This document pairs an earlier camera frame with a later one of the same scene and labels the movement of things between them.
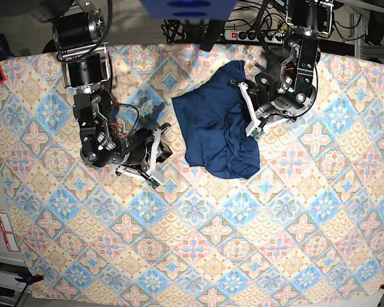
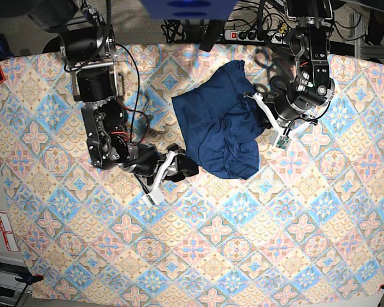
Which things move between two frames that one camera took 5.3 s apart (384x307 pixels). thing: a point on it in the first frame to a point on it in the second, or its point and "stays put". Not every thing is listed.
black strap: x=214 y=30 stays put
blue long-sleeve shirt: x=214 y=118 stays put
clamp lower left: x=28 y=278 stays put
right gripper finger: x=253 y=129 to x=277 y=139
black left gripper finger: x=160 y=152 to x=185 y=167
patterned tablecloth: x=319 y=220 stays put
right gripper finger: x=271 y=123 to x=303 y=126
